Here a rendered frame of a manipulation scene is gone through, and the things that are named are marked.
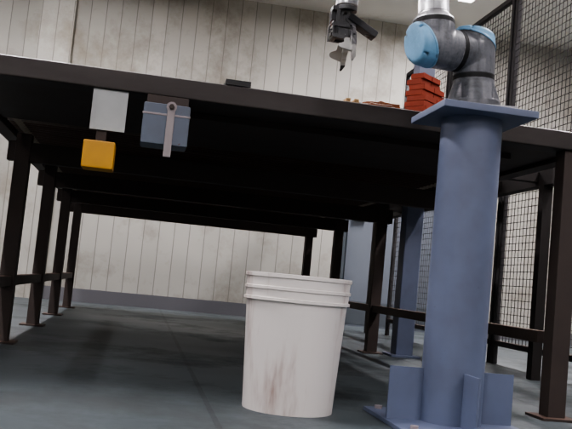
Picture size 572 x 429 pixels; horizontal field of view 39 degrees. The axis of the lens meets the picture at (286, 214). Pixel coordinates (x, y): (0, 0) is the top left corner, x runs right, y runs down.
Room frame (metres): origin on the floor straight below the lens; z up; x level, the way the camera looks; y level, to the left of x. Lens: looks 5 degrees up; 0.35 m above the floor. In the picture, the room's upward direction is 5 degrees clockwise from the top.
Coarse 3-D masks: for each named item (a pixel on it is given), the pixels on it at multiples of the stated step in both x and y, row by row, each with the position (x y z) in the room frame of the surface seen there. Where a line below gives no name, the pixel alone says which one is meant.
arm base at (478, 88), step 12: (468, 72) 2.19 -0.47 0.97; (480, 72) 2.18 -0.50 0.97; (456, 84) 2.21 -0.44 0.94; (468, 84) 2.18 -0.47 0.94; (480, 84) 2.17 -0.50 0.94; (492, 84) 2.20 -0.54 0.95; (456, 96) 2.20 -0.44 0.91; (468, 96) 2.17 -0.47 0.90; (480, 96) 2.16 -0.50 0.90; (492, 96) 2.20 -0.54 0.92
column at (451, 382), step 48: (480, 144) 2.15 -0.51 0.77; (480, 192) 2.16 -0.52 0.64; (432, 240) 2.23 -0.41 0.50; (480, 240) 2.16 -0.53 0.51; (432, 288) 2.21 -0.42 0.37; (480, 288) 2.16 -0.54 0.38; (432, 336) 2.19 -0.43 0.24; (480, 336) 2.17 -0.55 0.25; (432, 384) 2.18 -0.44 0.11; (480, 384) 2.06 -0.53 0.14
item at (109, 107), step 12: (96, 96) 2.29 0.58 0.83; (108, 96) 2.30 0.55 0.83; (120, 96) 2.30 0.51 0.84; (96, 108) 2.29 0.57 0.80; (108, 108) 2.30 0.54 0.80; (120, 108) 2.31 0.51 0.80; (96, 120) 2.29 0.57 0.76; (108, 120) 2.30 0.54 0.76; (120, 120) 2.31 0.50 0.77; (120, 132) 2.31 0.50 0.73
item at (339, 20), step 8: (336, 8) 2.62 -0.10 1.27; (344, 8) 2.61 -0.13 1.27; (352, 8) 2.61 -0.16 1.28; (336, 16) 2.62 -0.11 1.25; (344, 16) 2.63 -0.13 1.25; (336, 24) 2.60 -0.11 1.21; (344, 24) 2.61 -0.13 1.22; (352, 24) 2.62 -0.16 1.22; (328, 32) 2.66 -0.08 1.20; (336, 32) 2.61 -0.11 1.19; (344, 32) 2.61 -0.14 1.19; (328, 40) 2.67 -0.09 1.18; (336, 40) 2.65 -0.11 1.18
